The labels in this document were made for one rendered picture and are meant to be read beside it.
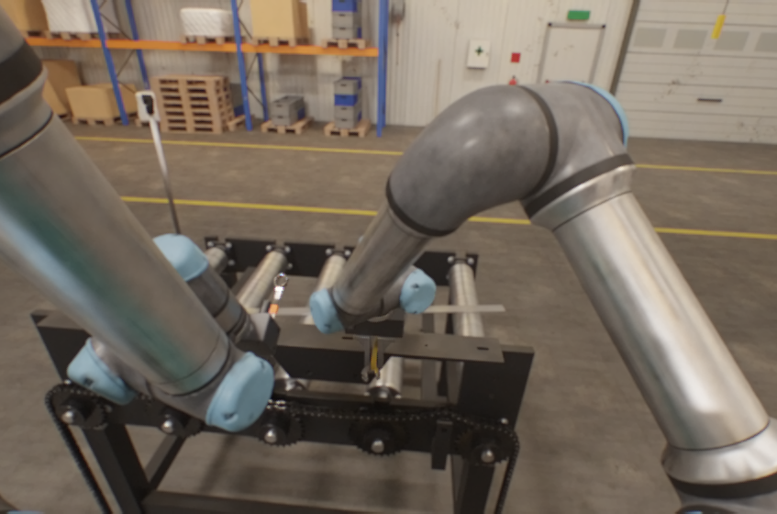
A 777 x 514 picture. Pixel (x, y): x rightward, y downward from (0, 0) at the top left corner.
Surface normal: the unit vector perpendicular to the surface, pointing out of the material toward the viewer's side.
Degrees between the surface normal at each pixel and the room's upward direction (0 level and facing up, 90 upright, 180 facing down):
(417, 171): 72
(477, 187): 102
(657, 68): 90
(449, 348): 0
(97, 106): 90
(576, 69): 90
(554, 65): 90
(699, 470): 62
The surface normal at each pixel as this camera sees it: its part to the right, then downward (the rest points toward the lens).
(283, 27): -0.08, 0.48
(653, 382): -0.84, 0.26
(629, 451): 0.03, -0.88
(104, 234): 0.94, 0.16
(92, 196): 0.99, -0.02
